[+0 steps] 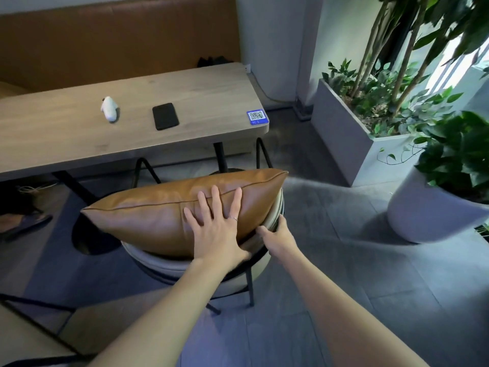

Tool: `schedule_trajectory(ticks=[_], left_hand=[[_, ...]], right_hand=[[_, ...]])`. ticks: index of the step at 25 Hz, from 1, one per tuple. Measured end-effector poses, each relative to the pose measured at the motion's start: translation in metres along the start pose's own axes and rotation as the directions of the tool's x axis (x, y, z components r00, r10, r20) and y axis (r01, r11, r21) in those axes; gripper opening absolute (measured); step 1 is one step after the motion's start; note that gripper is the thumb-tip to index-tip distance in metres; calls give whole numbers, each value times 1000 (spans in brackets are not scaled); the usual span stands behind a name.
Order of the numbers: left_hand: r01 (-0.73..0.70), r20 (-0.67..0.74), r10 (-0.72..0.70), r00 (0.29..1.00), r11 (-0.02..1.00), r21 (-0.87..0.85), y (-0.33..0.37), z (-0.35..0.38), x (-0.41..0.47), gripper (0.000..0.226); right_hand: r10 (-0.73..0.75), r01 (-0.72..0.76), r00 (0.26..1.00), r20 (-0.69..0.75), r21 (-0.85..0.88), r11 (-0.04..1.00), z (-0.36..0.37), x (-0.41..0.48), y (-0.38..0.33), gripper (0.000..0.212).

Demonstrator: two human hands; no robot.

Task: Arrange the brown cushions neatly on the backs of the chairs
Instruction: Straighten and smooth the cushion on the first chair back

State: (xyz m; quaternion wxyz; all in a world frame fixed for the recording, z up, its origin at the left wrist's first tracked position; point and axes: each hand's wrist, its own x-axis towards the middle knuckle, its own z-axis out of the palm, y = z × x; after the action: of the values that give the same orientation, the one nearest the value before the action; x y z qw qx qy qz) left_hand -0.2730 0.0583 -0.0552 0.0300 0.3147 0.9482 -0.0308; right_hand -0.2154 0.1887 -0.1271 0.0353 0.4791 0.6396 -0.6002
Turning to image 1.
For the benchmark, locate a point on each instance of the tall green tree plant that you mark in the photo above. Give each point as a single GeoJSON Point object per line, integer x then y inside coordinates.
{"type": "Point", "coordinates": [410, 47]}

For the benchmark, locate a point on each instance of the person's left forearm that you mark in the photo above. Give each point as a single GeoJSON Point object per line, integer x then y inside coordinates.
{"type": "Point", "coordinates": [164, 321]}

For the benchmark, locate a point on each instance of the glass window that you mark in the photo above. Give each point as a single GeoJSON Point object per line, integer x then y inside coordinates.
{"type": "Point", "coordinates": [439, 72]}

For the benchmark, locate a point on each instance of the green leafy plant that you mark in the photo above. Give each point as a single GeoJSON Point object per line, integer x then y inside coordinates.
{"type": "Point", "coordinates": [458, 152]}

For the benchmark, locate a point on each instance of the rectangular wooden table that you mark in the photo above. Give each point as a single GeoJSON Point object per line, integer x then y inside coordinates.
{"type": "Point", "coordinates": [76, 141]}

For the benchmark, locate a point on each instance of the white game controller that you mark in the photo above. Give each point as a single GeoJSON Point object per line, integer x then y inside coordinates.
{"type": "Point", "coordinates": [109, 109]}

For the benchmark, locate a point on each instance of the black floor power box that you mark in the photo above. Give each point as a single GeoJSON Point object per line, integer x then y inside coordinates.
{"type": "Point", "coordinates": [303, 108]}

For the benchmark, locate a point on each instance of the black smartphone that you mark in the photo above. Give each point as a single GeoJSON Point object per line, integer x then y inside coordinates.
{"type": "Point", "coordinates": [165, 116]}

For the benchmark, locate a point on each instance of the person's left hand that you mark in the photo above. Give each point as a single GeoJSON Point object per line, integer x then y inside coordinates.
{"type": "Point", "coordinates": [217, 240]}

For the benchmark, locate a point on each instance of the person's right hand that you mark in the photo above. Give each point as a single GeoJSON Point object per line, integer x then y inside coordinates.
{"type": "Point", "coordinates": [279, 242]}

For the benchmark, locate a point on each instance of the person's right forearm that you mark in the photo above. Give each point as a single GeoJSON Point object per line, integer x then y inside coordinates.
{"type": "Point", "coordinates": [344, 321]}

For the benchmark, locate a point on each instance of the grey chair black frame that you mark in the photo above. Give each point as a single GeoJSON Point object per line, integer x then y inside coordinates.
{"type": "Point", "coordinates": [30, 336]}
{"type": "Point", "coordinates": [164, 265]}

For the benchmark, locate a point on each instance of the brown leather cushion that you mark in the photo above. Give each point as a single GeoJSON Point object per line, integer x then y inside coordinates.
{"type": "Point", "coordinates": [153, 217]}

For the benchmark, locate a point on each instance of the black bag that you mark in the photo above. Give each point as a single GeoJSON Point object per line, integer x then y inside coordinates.
{"type": "Point", "coordinates": [214, 61]}

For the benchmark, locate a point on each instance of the brown leather bench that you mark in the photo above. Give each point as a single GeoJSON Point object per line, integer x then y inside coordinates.
{"type": "Point", "coordinates": [114, 42]}

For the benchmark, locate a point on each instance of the blue square sticker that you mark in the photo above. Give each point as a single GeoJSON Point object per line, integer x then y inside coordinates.
{"type": "Point", "coordinates": [256, 117]}

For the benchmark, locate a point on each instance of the grey rectangular planter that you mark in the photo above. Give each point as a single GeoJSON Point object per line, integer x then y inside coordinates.
{"type": "Point", "coordinates": [344, 137]}

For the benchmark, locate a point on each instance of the white round plant pot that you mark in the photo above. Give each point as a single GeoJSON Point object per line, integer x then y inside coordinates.
{"type": "Point", "coordinates": [428, 214]}

